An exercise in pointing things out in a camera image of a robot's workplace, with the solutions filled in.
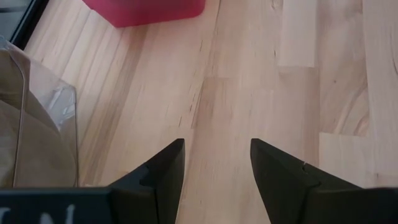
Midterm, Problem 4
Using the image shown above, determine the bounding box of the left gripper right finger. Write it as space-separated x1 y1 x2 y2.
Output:
249 138 365 224

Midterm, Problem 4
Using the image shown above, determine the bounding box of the clear plastic container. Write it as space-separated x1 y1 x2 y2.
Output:
0 34 80 189

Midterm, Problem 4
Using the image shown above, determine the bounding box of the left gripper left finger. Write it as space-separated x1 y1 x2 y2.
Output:
108 138 187 224

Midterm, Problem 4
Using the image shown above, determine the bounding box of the red plastic bin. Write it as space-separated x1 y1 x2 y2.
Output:
81 0 207 29

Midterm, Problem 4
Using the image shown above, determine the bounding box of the black metal table frame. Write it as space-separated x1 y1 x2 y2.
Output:
8 0 51 51

